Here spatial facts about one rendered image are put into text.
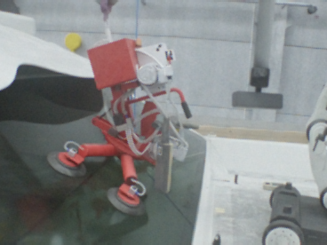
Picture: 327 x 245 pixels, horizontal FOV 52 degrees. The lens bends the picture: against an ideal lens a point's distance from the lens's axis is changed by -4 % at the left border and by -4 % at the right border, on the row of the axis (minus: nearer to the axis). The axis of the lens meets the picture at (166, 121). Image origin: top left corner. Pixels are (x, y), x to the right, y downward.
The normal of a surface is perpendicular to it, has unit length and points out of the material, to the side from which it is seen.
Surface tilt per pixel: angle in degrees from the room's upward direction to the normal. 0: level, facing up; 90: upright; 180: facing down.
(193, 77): 90
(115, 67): 90
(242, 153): 90
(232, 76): 90
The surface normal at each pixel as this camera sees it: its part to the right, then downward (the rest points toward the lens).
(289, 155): -0.22, 0.17
